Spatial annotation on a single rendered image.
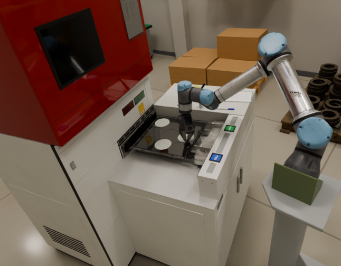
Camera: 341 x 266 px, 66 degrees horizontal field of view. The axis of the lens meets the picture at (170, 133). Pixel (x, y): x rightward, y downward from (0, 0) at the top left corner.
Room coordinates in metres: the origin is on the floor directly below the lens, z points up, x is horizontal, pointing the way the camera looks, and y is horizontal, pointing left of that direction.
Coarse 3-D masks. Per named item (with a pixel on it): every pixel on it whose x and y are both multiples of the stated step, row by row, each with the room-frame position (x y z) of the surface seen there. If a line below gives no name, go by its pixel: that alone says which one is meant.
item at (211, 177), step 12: (228, 120) 1.29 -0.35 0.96; (240, 120) 1.27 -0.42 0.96; (228, 132) 1.17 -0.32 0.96; (240, 132) 1.22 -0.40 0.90; (216, 144) 1.09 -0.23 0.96; (228, 144) 1.07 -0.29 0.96; (228, 156) 1.00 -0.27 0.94; (204, 168) 0.92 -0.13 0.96; (216, 168) 0.91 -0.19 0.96; (228, 168) 1.00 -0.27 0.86; (204, 180) 0.87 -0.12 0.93; (216, 180) 0.84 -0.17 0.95; (204, 192) 0.87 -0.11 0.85; (216, 192) 0.84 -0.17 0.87
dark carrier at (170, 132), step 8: (176, 120) 1.48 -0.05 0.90; (152, 128) 1.43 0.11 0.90; (160, 128) 1.42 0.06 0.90; (168, 128) 1.40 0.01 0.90; (176, 128) 1.39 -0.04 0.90; (200, 128) 1.34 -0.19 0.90; (144, 136) 1.36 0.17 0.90; (152, 136) 1.34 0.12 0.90; (160, 136) 1.33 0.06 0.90; (168, 136) 1.32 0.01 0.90; (176, 136) 1.30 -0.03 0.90; (136, 144) 1.29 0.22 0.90; (144, 144) 1.28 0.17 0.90; (152, 144) 1.26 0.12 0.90; (176, 144) 1.22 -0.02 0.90; (184, 144) 1.21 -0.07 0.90; (192, 144) 1.20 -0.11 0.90; (160, 152) 1.18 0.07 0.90; (168, 152) 1.16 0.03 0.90; (176, 152) 1.15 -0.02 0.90; (184, 152) 1.14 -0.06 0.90
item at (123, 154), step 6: (150, 114) 1.56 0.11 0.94; (156, 114) 1.62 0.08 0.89; (144, 120) 1.48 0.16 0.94; (138, 126) 1.42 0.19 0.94; (132, 132) 1.36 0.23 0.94; (126, 138) 1.31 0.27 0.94; (138, 138) 1.39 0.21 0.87; (120, 144) 1.26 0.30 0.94; (132, 144) 1.33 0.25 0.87; (120, 150) 1.25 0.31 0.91; (126, 150) 1.28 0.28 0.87
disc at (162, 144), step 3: (159, 141) 1.28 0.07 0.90; (162, 141) 1.27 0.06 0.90; (165, 141) 1.27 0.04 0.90; (168, 141) 1.26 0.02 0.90; (156, 144) 1.26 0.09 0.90; (159, 144) 1.25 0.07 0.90; (162, 144) 1.25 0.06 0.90; (165, 144) 1.24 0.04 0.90; (168, 144) 1.23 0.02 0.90; (156, 147) 1.23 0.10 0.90; (159, 147) 1.22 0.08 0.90; (162, 147) 1.21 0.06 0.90; (165, 147) 1.21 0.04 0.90
